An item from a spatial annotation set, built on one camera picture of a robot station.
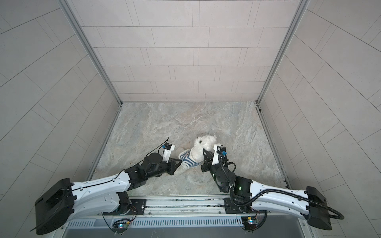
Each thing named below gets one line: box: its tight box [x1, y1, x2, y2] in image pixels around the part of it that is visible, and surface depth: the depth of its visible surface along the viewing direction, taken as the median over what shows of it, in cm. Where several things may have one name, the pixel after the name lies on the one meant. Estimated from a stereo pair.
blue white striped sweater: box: [178, 148, 203, 169], surface depth 74 cm
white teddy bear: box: [178, 134, 218, 171], surface depth 74 cm
